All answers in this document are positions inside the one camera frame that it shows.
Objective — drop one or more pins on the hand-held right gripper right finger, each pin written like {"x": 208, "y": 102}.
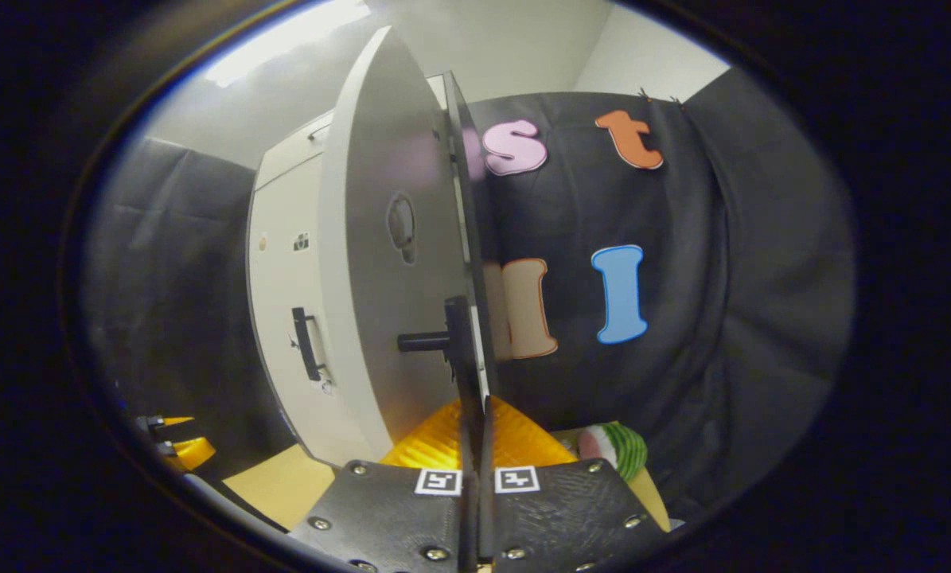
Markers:
{"x": 563, "y": 517}

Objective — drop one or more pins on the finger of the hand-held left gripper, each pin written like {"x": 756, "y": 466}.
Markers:
{"x": 174, "y": 422}
{"x": 192, "y": 454}

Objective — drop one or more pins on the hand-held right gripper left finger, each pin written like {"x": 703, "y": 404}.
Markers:
{"x": 387, "y": 517}

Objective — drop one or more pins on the grey cabinet door cherry sticker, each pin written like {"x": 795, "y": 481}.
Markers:
{"x": 364, "y": 278}

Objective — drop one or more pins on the grey double-door shoe cabinet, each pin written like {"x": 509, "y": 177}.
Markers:
{"x": 292, "y": 155}

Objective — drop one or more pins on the watermelon slice toy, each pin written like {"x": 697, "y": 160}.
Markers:
{"x": 622, "y": 450}

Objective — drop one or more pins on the black backdrop cloth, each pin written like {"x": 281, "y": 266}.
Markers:
{"x": 722, "y": 318}

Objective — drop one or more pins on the black cloth clip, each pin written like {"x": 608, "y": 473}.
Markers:
{"x": 660, "y": 97}

